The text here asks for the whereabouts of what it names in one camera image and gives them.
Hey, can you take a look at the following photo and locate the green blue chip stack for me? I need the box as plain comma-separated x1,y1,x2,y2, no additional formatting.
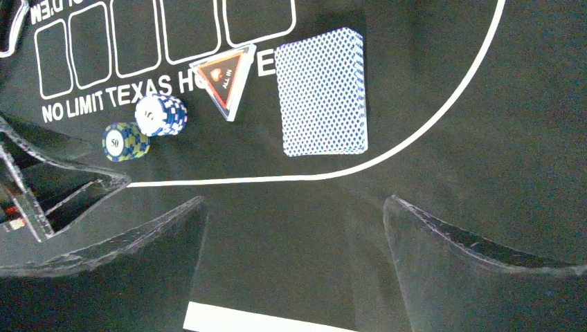
102,122,150,162

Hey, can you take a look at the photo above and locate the white blue chip stack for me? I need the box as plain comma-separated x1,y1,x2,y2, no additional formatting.
134,93,188,136

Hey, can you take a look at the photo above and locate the blue playing card deck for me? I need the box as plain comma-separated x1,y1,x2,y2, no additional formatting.
275,28,368,157

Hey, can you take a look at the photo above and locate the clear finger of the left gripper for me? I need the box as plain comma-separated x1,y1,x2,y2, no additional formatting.
1,117,130,242

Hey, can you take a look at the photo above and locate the right gripper clear right finger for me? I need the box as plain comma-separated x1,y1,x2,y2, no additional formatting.
384,196,586,331

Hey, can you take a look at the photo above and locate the triangular all-in marker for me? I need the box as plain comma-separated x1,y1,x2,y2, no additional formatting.
189,44,256,122

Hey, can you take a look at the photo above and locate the black poker table mat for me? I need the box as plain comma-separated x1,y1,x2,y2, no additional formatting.
1,1,586,331

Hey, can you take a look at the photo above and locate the right gripper clear left finger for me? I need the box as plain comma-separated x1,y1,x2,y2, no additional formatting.
1,196,204,278

